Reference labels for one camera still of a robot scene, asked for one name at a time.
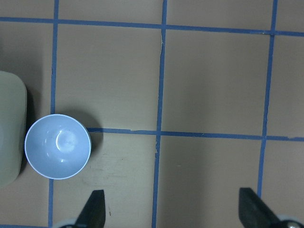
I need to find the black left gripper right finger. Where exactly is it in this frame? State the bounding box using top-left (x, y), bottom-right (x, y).
top-left (238, 188), bottom-right (281, 228)

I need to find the blue bowl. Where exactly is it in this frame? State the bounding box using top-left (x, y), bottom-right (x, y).
top-left (24, 114), bottom-right (92, 180)

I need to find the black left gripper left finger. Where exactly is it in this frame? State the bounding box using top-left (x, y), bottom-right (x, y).
top-left (74, 190), bottom-right (105, 228)

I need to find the beige toaster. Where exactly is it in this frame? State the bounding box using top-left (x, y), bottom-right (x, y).
top-left (0, 71), bottom-right (27, 188)

